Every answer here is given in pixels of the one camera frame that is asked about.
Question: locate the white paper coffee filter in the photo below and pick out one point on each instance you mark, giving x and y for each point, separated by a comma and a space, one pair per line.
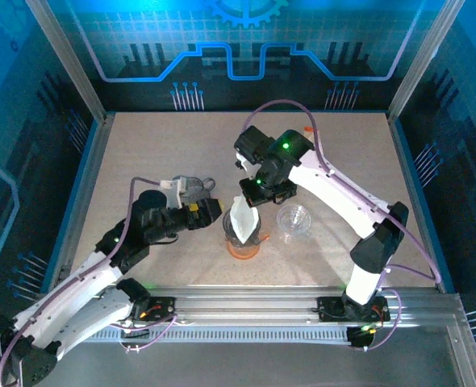
244, 221

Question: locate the clear plastic coffee dripper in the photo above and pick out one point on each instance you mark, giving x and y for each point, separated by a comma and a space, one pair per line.
293, 219

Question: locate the grey glass coffee server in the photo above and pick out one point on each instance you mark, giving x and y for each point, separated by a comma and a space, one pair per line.
195, 185

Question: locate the orange glass coffee server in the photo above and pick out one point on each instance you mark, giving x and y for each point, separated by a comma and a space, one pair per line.
242, 253

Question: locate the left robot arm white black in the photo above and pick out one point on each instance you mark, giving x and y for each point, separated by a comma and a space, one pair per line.
72, 282

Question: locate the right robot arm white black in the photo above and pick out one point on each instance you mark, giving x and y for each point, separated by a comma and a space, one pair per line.
343, 193

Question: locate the grey metal panel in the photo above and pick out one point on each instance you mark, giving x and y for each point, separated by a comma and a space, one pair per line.
238, 363

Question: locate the black connector box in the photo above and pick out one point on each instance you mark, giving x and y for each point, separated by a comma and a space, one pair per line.
357, 338

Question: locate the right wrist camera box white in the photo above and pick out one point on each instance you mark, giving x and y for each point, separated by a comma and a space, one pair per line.
244, 165

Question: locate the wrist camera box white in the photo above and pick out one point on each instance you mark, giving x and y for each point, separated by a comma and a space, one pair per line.
173, 193
244, 165

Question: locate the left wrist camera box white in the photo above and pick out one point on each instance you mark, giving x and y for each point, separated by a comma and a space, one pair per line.
173, 193

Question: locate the aluminium mounting rail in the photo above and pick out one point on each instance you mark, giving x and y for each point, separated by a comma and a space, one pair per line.
242, 302

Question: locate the aluminium side rail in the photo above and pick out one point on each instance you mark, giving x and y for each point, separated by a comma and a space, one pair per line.
94, 161
403, 161

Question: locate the aluminium frame post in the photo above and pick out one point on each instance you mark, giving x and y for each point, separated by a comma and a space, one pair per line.
66, 60
423, 60

